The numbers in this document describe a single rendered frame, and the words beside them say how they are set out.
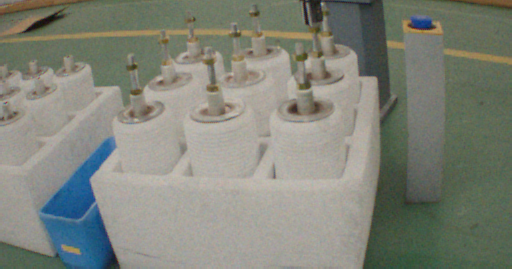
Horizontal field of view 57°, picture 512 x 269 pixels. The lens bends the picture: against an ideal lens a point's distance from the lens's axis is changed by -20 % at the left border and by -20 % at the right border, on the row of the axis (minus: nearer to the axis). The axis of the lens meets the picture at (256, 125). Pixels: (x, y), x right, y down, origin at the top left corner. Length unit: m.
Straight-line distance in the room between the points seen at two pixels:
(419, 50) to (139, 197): 0.47
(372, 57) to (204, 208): 0.61
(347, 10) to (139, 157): 0.61
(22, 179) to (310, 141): 0.49
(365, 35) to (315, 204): 0.58
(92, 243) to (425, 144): 0.57
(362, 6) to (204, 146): 0.58
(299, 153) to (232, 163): 0.09
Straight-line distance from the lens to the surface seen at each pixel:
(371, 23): 1.23
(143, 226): 0.83
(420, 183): 0.97
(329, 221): 0.73
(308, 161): 0.73
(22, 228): 1.02
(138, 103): 0.81
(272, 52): 0.98
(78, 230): 0.87
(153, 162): 0.80
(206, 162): 0.76
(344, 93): 0.83
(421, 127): 0.92
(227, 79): 0.88
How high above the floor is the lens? 0.55
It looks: 24 degrees down
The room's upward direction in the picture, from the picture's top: 8 degrees counter-clockwise
